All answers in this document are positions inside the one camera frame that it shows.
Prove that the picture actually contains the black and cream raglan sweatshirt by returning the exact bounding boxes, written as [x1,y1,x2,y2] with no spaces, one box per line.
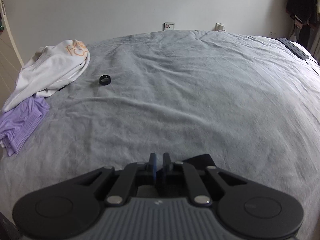
[183,154,216,170]

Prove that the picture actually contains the dark clothes hanging on rack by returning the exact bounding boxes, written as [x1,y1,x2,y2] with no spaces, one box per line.
[286,0,319,49]

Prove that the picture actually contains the grey bed sheet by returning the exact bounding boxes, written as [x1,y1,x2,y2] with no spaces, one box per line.
[1,30,319,239]

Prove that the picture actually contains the purple folded garment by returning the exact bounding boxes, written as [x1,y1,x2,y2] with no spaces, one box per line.
[1,96,49,156]

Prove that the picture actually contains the white printed cloth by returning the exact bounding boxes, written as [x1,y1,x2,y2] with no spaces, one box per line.
[2,40,91,113]

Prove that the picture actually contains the black ring lens cap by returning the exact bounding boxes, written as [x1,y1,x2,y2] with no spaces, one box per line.
[99,74,111,86]

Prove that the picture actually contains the white wall plug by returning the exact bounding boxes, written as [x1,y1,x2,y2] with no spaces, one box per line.
[214,23,226,32]

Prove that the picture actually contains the wall socket with sticker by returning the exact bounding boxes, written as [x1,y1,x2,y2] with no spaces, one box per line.
[163,22,175,31]

